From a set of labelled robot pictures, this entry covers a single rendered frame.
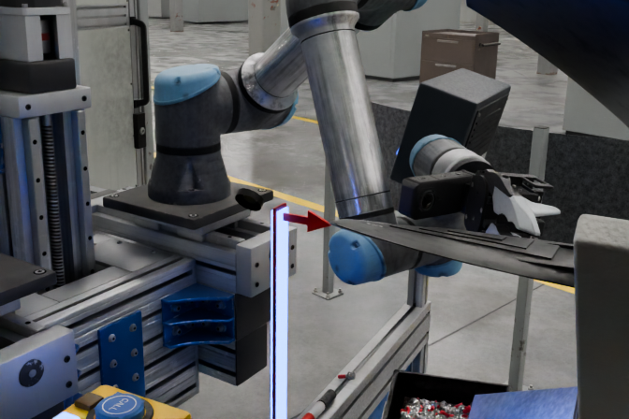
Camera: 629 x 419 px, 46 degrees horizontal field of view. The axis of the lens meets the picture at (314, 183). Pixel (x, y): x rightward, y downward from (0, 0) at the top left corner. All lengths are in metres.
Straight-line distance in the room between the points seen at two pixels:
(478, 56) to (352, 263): 6.65
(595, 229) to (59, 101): 1.05
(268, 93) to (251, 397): 1.59
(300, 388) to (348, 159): 1.88
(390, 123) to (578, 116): 4.63
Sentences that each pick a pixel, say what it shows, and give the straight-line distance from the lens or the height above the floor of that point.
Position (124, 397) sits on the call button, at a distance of 0.68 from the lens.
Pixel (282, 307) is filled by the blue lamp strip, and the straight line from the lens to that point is 0.85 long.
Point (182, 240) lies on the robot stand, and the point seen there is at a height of 0.97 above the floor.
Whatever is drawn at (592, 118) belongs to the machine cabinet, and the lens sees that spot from 7.33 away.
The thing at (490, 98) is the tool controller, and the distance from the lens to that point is 1.38.
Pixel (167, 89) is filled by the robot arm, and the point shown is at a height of 1.24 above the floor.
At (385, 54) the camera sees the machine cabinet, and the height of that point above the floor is 0.37.
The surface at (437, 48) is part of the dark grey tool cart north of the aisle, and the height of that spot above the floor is 0.74.
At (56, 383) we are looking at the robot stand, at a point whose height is 0.93.
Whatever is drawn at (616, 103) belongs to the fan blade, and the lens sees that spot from 0.58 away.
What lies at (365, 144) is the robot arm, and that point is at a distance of 0.97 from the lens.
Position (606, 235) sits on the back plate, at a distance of 0.24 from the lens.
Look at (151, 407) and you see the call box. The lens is 0.68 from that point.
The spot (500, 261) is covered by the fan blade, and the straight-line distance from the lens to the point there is 0.68.
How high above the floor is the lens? 1.43
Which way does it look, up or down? 16 degrees down
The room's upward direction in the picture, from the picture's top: 1 degrees clockwise
